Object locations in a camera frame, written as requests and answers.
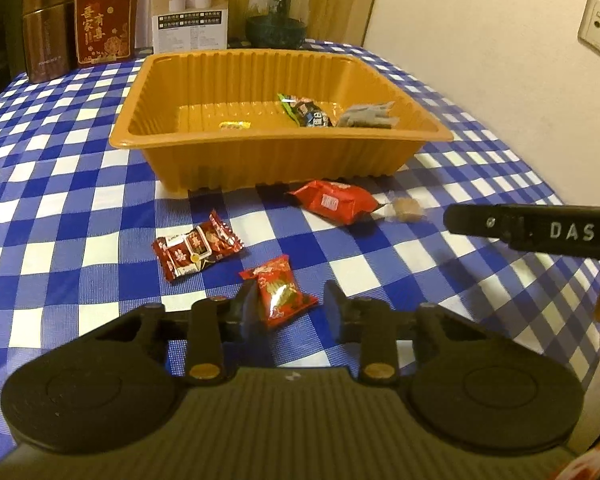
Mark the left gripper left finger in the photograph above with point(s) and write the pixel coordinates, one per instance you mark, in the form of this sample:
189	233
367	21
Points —
124	380

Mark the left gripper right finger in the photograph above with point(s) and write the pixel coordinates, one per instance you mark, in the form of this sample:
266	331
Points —
468	385

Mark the dark red candy wrapper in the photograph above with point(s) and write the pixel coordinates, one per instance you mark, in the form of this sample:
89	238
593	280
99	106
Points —
190	253

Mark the small red snack packet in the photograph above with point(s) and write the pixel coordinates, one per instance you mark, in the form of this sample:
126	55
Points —
282	300

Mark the large red snack packet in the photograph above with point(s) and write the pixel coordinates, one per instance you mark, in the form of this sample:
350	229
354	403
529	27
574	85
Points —
335	201

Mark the clear seaweed snack packet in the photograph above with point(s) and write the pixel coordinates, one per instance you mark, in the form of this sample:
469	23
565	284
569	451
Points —
368	116

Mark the yellow green candy packet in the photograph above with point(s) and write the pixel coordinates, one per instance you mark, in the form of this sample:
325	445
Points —
235	125

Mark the green edged dark snack bag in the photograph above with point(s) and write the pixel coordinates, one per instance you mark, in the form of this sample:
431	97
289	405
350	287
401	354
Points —
304	112

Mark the blue white checkered tablecloth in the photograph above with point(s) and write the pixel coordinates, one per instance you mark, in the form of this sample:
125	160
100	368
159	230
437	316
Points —
78	217

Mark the clear wrapped brown candy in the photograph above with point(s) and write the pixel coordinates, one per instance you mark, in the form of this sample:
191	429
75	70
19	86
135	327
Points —
399	209

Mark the orange plastic tray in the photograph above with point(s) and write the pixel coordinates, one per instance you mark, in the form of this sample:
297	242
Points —
177	101

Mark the dark red gift box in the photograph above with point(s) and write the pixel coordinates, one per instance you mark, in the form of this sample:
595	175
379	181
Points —
105	31

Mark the green glass dome jar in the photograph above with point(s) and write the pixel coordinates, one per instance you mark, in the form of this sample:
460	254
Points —
277	24

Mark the brown metal thermos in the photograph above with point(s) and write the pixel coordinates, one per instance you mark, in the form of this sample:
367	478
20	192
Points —
49	39

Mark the white humidifier box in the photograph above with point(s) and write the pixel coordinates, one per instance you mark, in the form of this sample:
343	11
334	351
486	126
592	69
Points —
188	25

